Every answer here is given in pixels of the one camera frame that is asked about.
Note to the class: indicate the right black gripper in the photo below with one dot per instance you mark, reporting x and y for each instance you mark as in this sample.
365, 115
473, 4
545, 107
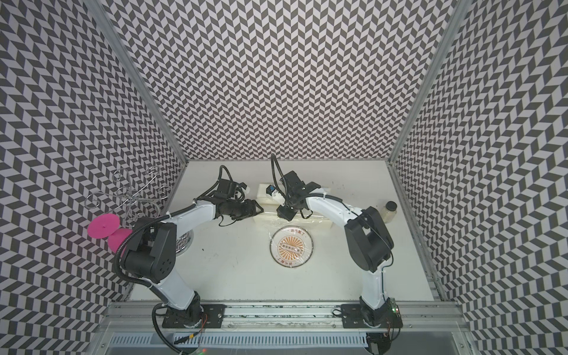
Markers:
285, 214

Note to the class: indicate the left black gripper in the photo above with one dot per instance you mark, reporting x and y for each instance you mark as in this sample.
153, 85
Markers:
250, 210

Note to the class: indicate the white plastic wrap dispenser box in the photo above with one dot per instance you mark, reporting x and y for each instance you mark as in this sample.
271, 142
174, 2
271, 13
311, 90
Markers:
305, 218

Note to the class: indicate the clear plastic wrap sheet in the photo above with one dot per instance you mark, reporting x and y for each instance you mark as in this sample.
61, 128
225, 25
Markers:
312, 232

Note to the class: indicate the round patterned ceramic plate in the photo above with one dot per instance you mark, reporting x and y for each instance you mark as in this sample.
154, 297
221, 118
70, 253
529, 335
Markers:
291, 246

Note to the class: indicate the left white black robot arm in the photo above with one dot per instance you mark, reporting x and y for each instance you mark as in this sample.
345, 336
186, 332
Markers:
147, 256

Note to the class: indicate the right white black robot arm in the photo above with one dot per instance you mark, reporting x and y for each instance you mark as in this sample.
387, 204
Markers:
369, 242

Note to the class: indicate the small jar with black lid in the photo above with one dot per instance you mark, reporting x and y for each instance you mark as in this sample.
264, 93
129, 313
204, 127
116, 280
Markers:
388, 211

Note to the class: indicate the lower magenta disc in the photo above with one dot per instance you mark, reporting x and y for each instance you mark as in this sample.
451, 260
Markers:
116, 239

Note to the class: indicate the magenta disc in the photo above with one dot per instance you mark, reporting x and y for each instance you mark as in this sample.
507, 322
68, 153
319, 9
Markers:
103, 226
116, 239

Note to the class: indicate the upper magenta disc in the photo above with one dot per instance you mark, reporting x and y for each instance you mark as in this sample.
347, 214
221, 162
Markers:
103, 226

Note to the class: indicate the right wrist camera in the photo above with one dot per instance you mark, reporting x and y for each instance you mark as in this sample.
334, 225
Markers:
273, 192

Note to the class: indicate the silver wire rack stand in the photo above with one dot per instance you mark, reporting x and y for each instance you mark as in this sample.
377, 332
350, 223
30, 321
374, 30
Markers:
127, 198

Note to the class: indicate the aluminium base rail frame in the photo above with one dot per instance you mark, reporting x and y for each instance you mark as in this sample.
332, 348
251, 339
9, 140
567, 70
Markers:
333, 327

